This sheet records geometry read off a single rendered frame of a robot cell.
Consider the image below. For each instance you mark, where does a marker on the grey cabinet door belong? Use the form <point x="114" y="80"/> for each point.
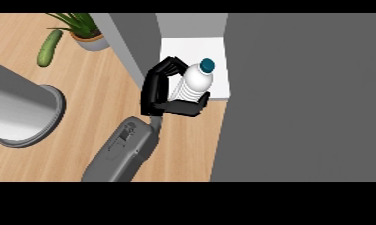
<point x="298" y="97"/>

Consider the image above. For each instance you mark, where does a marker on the potted green plant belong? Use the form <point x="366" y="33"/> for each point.
<point x="81" y="31"/>

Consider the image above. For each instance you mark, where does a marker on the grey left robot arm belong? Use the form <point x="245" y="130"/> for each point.
<point x="126" y="149"/>

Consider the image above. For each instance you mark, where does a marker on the green cucumber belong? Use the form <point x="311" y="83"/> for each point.
<point x="47" y="47"/>

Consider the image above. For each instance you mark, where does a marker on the grey cabinet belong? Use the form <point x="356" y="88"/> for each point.
<point x="173" y="46"/>

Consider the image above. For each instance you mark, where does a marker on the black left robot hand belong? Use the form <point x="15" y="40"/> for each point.
<point x="155" y="90"/>

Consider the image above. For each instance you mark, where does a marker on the white bottled water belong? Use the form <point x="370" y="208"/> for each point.
<point x="198" y="79"/>

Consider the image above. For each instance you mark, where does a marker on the grey metal pot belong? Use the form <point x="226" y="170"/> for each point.
<point x="25" y="112"/>

